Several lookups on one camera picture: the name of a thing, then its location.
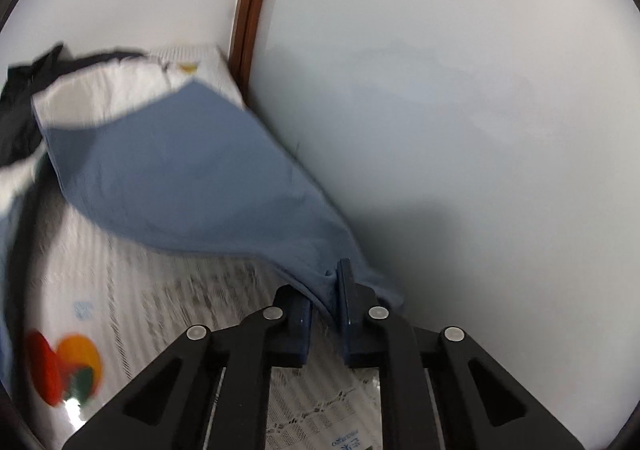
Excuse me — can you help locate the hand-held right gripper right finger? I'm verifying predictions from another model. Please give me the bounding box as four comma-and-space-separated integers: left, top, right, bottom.
337, 258, 586, 450

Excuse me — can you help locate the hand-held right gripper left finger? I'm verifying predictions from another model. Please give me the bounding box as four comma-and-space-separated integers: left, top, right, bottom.
62, 285, 314, 450

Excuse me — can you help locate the blue and white garment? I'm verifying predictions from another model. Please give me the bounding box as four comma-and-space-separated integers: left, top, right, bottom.
0, 55, 407, 383

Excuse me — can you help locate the black garment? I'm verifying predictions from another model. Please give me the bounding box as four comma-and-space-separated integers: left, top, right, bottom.
0, 44, 151, 168

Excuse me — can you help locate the fruit print tablecloth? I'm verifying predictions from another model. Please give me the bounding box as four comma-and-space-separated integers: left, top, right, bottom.
10, 45, 386, 450

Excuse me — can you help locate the brown wooden door frame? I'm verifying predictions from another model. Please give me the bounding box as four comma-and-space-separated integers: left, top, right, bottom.
229, 0, 284, 96

